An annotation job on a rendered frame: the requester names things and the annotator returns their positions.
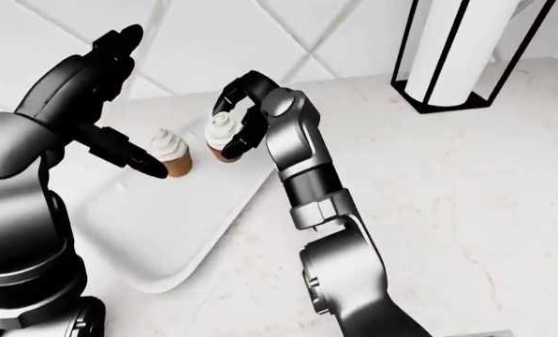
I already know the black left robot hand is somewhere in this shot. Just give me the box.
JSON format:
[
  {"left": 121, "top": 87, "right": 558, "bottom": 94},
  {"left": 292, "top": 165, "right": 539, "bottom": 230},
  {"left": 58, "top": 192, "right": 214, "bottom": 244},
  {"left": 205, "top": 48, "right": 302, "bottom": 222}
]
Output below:
[{"left": 15, "top": 23, "right": 169, "bottom": 180}]

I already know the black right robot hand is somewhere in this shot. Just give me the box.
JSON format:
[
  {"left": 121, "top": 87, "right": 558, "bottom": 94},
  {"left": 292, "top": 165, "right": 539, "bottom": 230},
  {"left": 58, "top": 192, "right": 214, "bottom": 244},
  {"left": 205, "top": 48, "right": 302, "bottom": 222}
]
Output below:
[{"left": 211, "top": 70, "right": 281, "bottom": 160}]

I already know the white frosted brown cupcake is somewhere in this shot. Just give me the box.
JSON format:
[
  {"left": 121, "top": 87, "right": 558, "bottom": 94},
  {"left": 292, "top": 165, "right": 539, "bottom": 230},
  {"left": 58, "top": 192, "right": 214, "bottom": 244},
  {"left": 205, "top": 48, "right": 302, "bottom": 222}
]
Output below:
[
  {"left": 148, "top": 127, "right": 195, "bottom": 180},
  {"left": 204, "top": 110, "right": 248, "bottom": 164}
]

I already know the white rectangular tray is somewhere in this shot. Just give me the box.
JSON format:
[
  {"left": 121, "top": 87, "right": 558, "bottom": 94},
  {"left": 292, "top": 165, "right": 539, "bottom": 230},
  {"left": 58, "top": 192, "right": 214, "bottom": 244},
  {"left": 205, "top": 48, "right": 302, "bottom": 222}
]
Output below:
[{"left": 67, "top": 90, "right": 280, "bottom": 295}]

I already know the white paper towel roll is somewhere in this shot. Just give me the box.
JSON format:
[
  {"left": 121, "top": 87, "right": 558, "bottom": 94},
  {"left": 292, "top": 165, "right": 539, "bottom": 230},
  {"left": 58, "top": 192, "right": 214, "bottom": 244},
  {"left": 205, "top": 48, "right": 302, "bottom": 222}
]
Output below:
[{"left": 405, "top": 0, "right": 506, "bottom": 107}]

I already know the black wire paper towel holder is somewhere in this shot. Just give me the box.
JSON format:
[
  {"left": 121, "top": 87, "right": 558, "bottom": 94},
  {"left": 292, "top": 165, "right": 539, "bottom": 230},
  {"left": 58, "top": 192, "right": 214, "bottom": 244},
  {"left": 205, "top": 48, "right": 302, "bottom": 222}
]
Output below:
[{"left": 389, "top": 0, "right": 557, "bottom": 115}]

